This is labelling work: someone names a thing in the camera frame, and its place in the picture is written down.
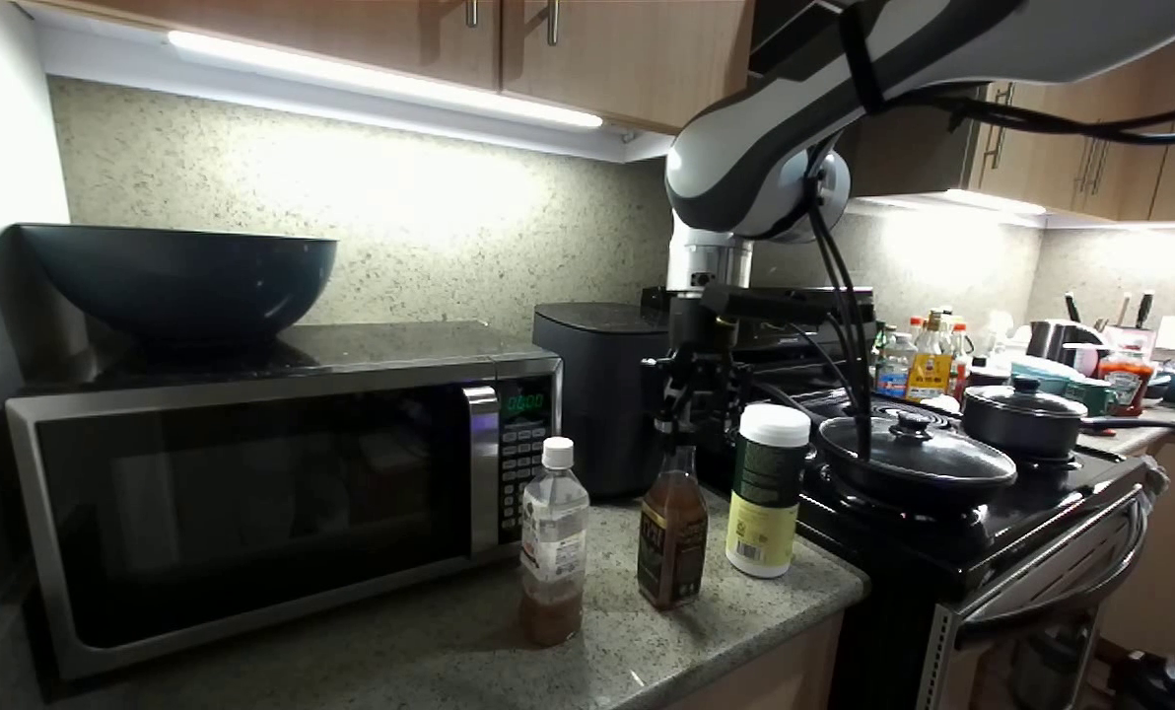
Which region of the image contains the black air fryer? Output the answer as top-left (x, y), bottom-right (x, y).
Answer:
top-left (533, 305), bottom-right (664, 502)

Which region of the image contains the wooden upper cabinet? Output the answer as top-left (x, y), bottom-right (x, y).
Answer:
top-left (70, 0), bottom-right (759, 133)

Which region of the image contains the stainless steel microwave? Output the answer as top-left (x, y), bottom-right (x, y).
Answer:
top-left (9, 322), bottom-right (561, 684)

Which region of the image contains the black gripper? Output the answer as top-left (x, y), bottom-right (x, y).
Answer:
top-left (655, 285), bottom-right (751, 445)

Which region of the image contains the black pot with lid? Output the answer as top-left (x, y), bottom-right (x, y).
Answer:
top-left (960, 379), bottom-right (1086, 462)

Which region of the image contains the brown square oil bottle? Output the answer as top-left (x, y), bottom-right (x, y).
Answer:
top-left (633, 445), bottom-right (710, 610)

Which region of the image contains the yellow label bottle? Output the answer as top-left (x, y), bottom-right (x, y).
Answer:
top-left (908, 313), bottom-right (950, 404)

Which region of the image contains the dark blue bowl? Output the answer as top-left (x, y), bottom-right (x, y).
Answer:
top-left (20, 225), bottom-right (336, 347)

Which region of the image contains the red lidded jar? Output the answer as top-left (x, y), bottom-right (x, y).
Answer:
top-left (1097, 360), bottom-right (1153, 416)

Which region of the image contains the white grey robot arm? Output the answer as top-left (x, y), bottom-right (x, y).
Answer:
top-left (661, 0), bottom-right (1175, 439)

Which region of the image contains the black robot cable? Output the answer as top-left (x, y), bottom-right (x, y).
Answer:
top-left (796, 153), bottom-right (877, 458)

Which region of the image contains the glass lid frying pan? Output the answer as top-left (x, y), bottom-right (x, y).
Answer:
top-left (817, 416), bottom-right (1018, 509)

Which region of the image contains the black kitchen stove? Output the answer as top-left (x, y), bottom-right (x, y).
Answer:
top-left (796, 389), bottom-right (1168, 710)

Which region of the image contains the green yellow canister white lid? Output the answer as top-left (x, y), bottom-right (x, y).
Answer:
top-left (726, 404), bottom-right (813, 580)

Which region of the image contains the clear plastic bottle white cap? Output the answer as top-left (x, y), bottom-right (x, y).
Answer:
top-left (519, 439), bottom-right (591, 648)

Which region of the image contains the under cabinet light strip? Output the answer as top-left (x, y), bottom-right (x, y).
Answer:
top-left (166, 26), bottom-right (604, 129)

